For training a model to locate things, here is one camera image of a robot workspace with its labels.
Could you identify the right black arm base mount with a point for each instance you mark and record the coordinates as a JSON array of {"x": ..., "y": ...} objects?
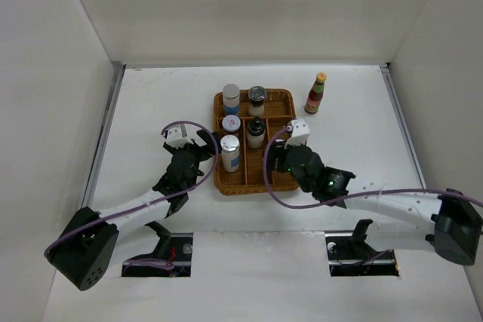
[{"x": 350, "y": 256}]

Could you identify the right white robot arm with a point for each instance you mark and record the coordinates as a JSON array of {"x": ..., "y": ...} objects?
[{"x": 443, "y": 222}]

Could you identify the red sauce bottle yellow cap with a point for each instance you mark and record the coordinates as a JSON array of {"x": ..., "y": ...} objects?
[{"x": 316, "y": 94}]

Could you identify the black cap white bottle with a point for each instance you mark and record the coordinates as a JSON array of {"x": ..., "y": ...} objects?
[{"x": 256, "y": 130}]

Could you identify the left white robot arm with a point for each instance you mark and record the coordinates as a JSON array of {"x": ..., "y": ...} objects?
[{"x": 83, "y": 251}]

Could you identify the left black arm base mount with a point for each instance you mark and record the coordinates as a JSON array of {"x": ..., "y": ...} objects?
[{"x": 171, "y": 257}]

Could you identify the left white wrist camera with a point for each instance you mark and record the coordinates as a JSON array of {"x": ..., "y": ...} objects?
[{"x": 176, "y": 137}]

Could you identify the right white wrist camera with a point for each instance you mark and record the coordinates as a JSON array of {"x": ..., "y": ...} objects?
[{"x": 299, "y": 132}]

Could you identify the silver-lid white blue jar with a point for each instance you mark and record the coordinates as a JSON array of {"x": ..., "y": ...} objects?
[{"x": 230, "y": 147}]

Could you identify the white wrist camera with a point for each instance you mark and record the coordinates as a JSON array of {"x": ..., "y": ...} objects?
[
  {"x": 176, "y": 137},
  {"x": 299, "y": 132}
]

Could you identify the silver-lid blue label jar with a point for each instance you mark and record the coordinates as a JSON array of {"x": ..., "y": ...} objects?
[{"x": 231, "y": 99}]

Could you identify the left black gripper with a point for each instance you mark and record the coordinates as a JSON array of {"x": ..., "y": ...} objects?
[{"x": 204, "y": 152}]

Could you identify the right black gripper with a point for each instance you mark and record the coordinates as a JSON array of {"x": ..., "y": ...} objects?
[{"x": 277, "y": 149}]

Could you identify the jar with red-white lid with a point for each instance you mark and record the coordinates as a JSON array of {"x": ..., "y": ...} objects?
[{"x": 231, "y": 125}]

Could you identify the clear-lid pepper shaker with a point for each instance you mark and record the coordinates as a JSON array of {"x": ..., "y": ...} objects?
[{"x": 257, "y": 97}]

